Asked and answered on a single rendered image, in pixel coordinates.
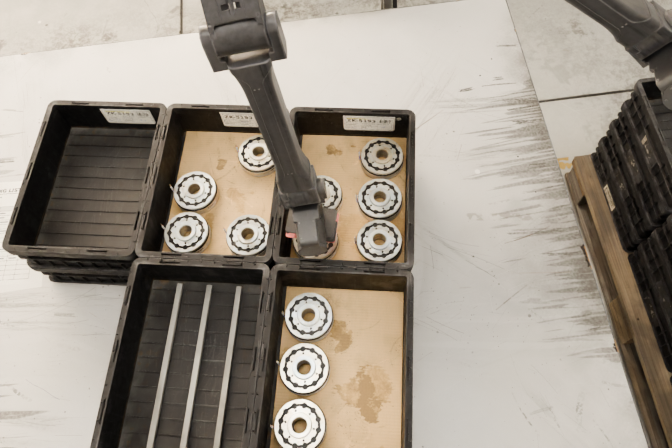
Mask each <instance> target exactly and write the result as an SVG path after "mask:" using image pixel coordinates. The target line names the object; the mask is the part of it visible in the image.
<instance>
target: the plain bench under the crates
mask: <svg viewBox="0 0 672 448"><path fill-rule="evenodd" d="M281 25H282V29H283V32H284V35H285V39H286V42H287V43H286V44H287V59H283V60H278V61H273V62H272V64H273V68H274V72H275V75H276V78H277V81H278V84H279V86H280V89H281V92H282V95H283V98H284V101H285V104H286V107H287V109H288V110H289V113H290V110H291V109H292V108H294V107H333V108H370V109H407V110H411V111H413V112H414V113H415V115H416V136H415V232H414V265H413V268H412V270H411V273H412V274H413V276H414V328H413V424H412V448H649V445H648V441H647V438H646V435H645V432H644V429H643V426H642V423H641V420H640V416H639V413H638V410H637V407H636V404H635V401H634V398H633V394H632V391H631V388H630V385H629V382H628V379H627V376H626V373H625V369H624V366H623V363H622V360H621V357H620V354H619V351H618V348H617V344H616V341H615V338H614V335H613V332H612V329H611V326H610V323H609V319H608V316H607V313H606V310H605V307H604V304H603V301H602V298H601V294H600V291H599V288H598V285H597V282H596V279H595V276H594V272H593V269H592V266H591V263H590V260H589V257H588V254H587V251H586V247H585V244H584V241H583V238H582V235H581V232H580V229H579V226H578V222H577V219H576V216H575V213H574V210H573V207H572V204H571V201H570V197H569V194H568V191H567V188H566V185H565V182H564V179H563V176H562V172H561V169H560V166H559V163H558V160H557V157H556V154H555V151H554V147H553V144H552V141H551V138H550V135H549V132H548V129H547V125H546V122H545V119H544V116H543V113H542V110H541V107H540V104H539V100H538V97H537V94H536V91H535V88H534V85H533V82H532V79H531V75H530V72H529V69H528V66H527V63H526V60H525V57H524V54H523V50H522V47H521V44H520V41H519V38H518V35H517V32H516V29H515V25H514V22H513V19H512V16H511V13H510V10H509V7H508V3H507V0H457V1H449V2H441V3H432V4H424V5H416V6H408V7H399V8H391V9H383V10H375V11H367V12H358V13H350V14H342V15H334V16H325V17H317V18H309V19H301V20H293V21H284V22H281ZM54 100H75V101H112V102H149V103H163V104H165V106H166V107H167V108H168V106H169V105H171V104H173V103H186V104H223V105H249V103H248V100H247V98H246V95H245V93H244V91H243V89H242V87H241V86H240V84H239V83H238V81H237V80H236V78H235V77H234V76H233V75H231V73H230V71H229V70H226V71H221V72H215V73H214V72H213V70H212V68H211V66H210V63H209V61H208V59H207V57H206V55H205V52H204V50H203V48H202V45H201V42H200V39H199V32H194V33H186V34H177V35H169V36H161V37H153V38H145V39H136V40H128V41H120V42H112V43H104V44H95V45H87V46H79V47H71V48H62V49H54V50H46V51H38V52H30V53H21V54H13V55H5V56H0V183H1V182H17V181H23V178H24V175H25V172H26V169H27V166H28V163H29V160H30V157H31V154H32V151H33V148H34V145H35V142H36V139H37V136H38V133H39V130H40V127H41V124H42V121H43V118H44V115H45V112H46V109H47V106H48V104H49V103H50V102H52V101H54ZM48 276H49V275H43V277H42V287H37V288H30V289H23V290H17V291H10V292H3V293H0V448H90V445H91V441H92V436H93V432H94V427H95V423H96V418H97V414H98V410H99V405H100V401H101V396H102V392H103V388H104V383H105V379H106V374H107V370H108V366H109V361H110V357H111V352H112V348H113V344H114V339H115V335H116V330H117V326H118V322H119V317H120V313H121V308H122V304H123V299H124V295H125V291H126V286H119V285H99V284H79V283H59V282H51V281H50V280H49V278H48Z"/></svg>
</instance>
